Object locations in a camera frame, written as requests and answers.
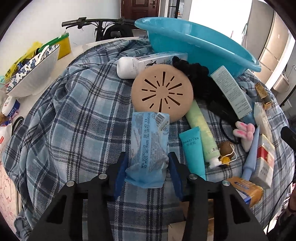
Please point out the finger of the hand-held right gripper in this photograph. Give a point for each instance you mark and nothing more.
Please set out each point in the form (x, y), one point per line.
(289, 136)

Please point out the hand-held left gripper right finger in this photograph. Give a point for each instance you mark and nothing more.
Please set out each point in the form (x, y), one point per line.
(177, 178)

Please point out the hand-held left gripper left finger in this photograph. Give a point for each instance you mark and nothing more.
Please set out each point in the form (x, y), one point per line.
(120, 172)

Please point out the red and white cigarette pack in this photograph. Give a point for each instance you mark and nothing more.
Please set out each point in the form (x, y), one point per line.
(263, 160)

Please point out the light blue wet wipe packet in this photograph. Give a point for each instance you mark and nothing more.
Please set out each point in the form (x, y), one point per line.
(148, 148)

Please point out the white round desktop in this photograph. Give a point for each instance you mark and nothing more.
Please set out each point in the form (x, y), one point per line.
(81, 49)

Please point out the teal tube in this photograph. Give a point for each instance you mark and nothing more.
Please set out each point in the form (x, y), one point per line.
(192, 150)

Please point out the white tissue pack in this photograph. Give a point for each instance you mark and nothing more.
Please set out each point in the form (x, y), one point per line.
(261, 118)

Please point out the light blue tube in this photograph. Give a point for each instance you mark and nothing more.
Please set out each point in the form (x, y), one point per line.
(252, 153)

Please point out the pink bunny plush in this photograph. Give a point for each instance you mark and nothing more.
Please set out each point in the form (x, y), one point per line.
(242, 133)

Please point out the beige cardboard box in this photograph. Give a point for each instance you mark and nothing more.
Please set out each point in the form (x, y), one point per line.
(175, 231)

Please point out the light green tube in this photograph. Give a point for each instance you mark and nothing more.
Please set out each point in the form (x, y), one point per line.
(201, 129)

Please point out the gold and blue cigarette pack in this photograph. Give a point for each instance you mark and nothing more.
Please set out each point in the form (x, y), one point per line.
(249, 190)

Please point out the tall light blue box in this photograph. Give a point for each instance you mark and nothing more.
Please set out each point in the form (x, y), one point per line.
(231, 92)

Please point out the blue plaid cloth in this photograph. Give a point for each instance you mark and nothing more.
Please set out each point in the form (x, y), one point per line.
(69, 115)

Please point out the round beige slotted disc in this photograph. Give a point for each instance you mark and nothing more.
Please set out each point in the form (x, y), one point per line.
(161, 92)

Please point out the gold refrigerator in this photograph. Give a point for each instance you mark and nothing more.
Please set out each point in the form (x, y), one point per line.
(275, 46)

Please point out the black scrunchie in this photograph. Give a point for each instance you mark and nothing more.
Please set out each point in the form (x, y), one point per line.
(201, 78)

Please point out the white tube with cat print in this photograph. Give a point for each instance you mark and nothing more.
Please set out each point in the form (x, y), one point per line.
(129, 67)

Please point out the white pink printed paper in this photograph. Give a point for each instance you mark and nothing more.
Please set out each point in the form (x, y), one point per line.
(8, 190)

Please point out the white plastic bag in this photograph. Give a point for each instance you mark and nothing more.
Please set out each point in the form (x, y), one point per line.
(5, 139)

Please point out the blue patterned white bowl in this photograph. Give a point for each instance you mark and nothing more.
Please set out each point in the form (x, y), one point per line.
(34, 78)

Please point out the white and blue packet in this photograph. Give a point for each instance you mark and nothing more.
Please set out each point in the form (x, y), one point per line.
(10, 107)

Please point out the blue plastic basin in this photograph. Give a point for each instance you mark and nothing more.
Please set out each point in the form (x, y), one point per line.
(196, 46)

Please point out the yellow container with green lid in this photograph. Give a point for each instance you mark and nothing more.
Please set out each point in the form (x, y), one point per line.
(64, 46)

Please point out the white spoon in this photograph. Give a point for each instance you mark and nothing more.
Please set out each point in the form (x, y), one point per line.
(42, 54)

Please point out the yellow plastic bag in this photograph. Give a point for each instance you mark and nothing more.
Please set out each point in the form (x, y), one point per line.
(32, 49)

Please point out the dark brown entrance door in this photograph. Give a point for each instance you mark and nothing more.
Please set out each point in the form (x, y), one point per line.
(138, 9)

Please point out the black framed glass door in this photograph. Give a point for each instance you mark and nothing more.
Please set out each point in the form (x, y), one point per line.
(178, 9)

